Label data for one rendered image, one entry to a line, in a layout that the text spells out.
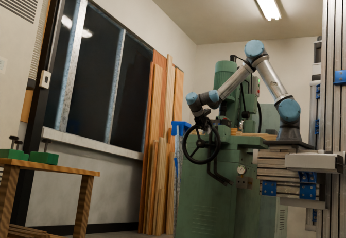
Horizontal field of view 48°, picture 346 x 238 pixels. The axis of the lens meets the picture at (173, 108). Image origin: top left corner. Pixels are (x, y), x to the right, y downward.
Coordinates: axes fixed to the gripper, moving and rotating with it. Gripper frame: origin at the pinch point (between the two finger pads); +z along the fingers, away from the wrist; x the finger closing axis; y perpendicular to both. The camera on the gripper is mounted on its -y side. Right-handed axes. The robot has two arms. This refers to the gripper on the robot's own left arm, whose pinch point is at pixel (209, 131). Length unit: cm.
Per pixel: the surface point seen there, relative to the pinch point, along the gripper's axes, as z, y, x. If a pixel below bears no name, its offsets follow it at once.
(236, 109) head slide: 30, -49, -1
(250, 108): 34, -54, 9
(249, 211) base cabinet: 73, 16, 13
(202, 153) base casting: 26.6, -1.6, -14.5
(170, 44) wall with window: 79, -222, -147
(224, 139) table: 13.9, -4.5, 5.4
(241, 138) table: 20.7, -11.8, 14.5
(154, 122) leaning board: 100, -100, -130
